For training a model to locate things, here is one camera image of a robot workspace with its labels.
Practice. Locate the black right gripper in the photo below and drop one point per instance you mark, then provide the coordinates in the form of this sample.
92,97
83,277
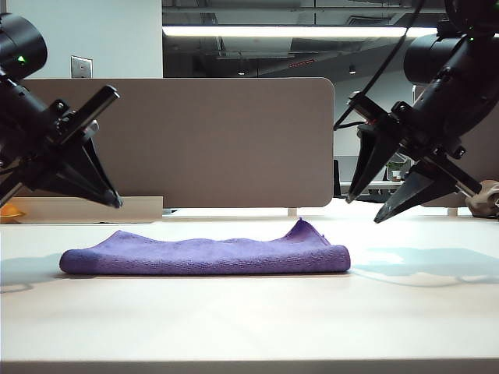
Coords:
460,101

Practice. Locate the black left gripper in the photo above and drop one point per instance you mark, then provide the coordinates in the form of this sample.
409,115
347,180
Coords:
27,136

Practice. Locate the purple microfiber cloth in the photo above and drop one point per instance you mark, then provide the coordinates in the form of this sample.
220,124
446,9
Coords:
202,259

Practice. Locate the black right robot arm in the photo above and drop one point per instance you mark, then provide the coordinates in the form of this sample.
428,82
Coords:
429,58

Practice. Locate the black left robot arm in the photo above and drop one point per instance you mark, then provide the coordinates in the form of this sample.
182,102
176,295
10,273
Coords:
19,43

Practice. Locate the small potted green plant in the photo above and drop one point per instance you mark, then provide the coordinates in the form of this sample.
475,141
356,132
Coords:
395,167

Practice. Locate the white background desk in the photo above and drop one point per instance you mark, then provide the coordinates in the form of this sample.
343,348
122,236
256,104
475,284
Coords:
384,186

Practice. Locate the grey background desk divider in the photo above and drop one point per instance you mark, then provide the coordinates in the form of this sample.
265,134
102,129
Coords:
345,169

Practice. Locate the beige cardboard box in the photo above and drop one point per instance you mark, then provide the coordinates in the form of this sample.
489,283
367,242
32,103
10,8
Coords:
140,210

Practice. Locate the white divider foot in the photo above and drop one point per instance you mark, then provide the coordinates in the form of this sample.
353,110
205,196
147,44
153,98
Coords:
292,212
451,212

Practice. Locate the orange round object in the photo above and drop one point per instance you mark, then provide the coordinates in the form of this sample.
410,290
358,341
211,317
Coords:
9,213

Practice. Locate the narrow brown desk divider panel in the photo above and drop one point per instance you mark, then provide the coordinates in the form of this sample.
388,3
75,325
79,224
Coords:
485,156

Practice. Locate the crumpled brown bag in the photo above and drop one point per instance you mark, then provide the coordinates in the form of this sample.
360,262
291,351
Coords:
483,204

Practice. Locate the wide brown desk divider panel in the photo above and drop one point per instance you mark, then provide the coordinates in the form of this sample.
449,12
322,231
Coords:
214,144

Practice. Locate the red led ceiling strip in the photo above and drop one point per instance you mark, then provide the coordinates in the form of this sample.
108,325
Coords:
301,64

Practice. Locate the long linear ceiling light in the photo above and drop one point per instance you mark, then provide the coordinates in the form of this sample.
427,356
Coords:
292,32

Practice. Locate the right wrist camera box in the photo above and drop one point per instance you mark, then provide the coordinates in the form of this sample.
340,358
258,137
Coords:
370,109

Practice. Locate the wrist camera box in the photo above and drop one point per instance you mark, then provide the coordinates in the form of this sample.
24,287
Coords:
91,107
370,109

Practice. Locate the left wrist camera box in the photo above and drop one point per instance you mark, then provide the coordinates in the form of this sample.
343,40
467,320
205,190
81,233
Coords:
91,107

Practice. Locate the metal wall switch plate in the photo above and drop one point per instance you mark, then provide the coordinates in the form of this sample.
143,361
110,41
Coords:
82,68

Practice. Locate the grey ceiling ventilation duct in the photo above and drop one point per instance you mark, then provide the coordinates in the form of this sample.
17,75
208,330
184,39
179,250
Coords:
253,46

